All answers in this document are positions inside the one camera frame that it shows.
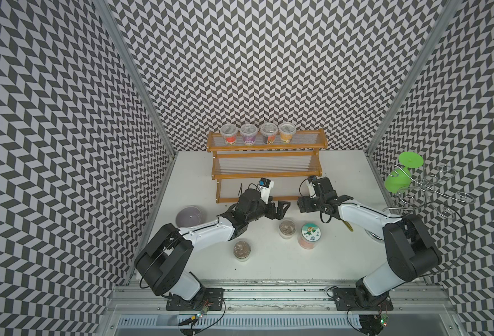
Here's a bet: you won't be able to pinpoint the green plastic goblet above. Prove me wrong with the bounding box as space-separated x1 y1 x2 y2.
384 151 424 193

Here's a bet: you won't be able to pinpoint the clear seed container beige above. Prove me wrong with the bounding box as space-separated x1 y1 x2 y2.
279 219 297 239

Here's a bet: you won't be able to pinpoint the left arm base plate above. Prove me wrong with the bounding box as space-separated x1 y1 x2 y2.
166 287 225 312

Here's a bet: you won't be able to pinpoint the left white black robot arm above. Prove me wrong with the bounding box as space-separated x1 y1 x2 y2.
135 188 290 311

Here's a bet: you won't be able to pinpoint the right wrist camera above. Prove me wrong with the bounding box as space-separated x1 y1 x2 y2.
307 176 317 198

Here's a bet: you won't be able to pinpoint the clear seed container red label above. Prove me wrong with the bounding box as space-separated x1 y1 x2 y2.
219 123 238 145

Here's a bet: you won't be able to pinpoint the lilac stacked bowls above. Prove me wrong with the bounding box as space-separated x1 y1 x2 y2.
175 206 205 228

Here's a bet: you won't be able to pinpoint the orange wooden tiered shelf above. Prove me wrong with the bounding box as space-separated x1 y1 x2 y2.
206 129 328 204

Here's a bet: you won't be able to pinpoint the aluminium front rail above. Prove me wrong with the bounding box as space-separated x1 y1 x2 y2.
104 279 456 314

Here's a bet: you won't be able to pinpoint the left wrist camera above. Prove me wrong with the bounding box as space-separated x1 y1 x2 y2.
258 178 274 204

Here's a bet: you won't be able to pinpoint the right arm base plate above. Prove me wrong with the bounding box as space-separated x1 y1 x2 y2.
330 287 394 312

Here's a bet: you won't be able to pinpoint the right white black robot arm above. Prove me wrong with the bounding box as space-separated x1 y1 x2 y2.
297 176 442 309

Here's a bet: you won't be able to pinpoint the silver wire cup rack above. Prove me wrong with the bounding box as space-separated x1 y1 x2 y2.
382 164 478 219

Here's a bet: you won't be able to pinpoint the pink jar floral lid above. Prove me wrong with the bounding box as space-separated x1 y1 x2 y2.
298 223 322 250

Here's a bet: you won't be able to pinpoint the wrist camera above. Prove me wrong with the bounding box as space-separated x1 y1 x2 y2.
258 178 274 204
307 176 317 198

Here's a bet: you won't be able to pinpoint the clear seed container front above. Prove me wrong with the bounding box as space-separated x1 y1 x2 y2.
232 240 252 262

